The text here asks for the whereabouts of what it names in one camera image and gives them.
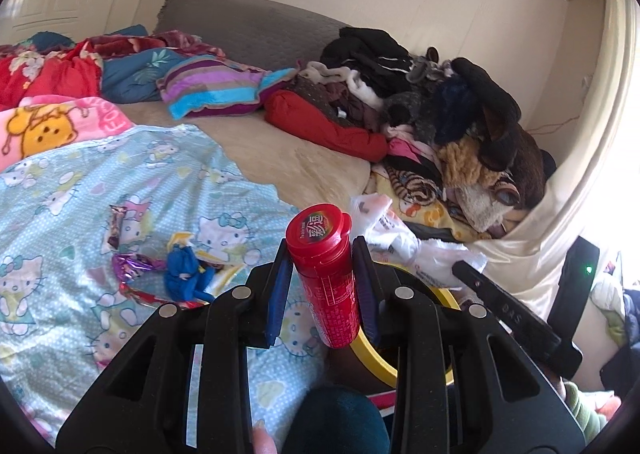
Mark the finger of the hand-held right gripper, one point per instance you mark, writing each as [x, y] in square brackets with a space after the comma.
[520, 319]

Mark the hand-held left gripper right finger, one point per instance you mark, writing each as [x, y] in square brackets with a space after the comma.
[369, 294]

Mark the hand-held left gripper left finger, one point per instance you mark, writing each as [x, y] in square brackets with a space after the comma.
[277, 304]

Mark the red plastic tube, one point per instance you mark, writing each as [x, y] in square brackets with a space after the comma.
[325, 274]

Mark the yellow-rimmed black trash bin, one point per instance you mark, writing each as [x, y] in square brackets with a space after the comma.
[372, 359]

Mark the brown foil snack wrapper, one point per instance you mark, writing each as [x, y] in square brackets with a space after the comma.
[116, 229]

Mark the person's right forearm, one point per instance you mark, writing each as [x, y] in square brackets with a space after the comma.
[582, 409]

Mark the person's left hand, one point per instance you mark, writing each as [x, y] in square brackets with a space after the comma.
[265, 440]

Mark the white printed packet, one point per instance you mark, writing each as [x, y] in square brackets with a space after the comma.
[397, 239]

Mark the cream satin curtain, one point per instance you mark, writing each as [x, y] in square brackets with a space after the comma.
[545, 234]

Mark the blue crumpled plastic bag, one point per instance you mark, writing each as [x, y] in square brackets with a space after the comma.
[187, 274]

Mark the tiger-striped cloth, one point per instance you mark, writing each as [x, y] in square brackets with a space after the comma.
[417, 186]

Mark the red snack wrapper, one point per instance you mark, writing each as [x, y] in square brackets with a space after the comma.
[150, 296]

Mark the dark teal cloth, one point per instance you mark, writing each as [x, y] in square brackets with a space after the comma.
[342, 421]

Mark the red pillow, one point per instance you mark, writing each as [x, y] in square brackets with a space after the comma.
[325, 126]

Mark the pile of clothes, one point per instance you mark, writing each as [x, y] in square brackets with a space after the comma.
[415, 109]

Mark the light blue cartoon cat sheet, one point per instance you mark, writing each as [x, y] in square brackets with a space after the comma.
[75, 234]

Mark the striped pillow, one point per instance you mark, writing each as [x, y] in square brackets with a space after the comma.
[215, 86]

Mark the black jacket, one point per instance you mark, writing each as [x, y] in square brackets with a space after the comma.
[370, 54]

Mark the blue leaf-print quilt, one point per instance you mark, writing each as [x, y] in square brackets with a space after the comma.
[135, 74]

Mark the pink cartoon bear blanket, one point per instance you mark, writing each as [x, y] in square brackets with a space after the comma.
[60, 126]

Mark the grey headboard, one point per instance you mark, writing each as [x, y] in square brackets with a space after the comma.
[250, 24]

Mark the dark red floral blanket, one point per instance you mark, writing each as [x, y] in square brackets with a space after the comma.
[150, 41]

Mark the red floral quilt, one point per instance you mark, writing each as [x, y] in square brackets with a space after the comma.
[50, 76]

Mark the teal blue blanket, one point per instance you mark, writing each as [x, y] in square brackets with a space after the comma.
[55, 38]

